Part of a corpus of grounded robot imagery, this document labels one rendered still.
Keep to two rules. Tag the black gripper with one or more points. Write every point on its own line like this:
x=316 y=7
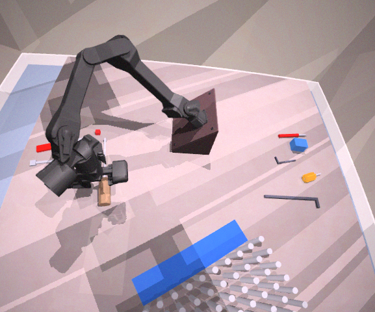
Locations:
x=117 y=172

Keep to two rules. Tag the orange ribbed screwdriver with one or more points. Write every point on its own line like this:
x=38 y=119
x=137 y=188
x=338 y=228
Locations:
x=310 y=176

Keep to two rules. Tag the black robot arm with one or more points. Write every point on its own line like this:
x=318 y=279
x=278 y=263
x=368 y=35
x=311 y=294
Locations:
x=64 y=128

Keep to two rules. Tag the blue flat strip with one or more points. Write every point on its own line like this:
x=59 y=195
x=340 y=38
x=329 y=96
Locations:
x=187 y=263

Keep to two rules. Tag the blue block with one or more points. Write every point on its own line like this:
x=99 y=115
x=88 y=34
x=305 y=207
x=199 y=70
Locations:
x=298 y=144

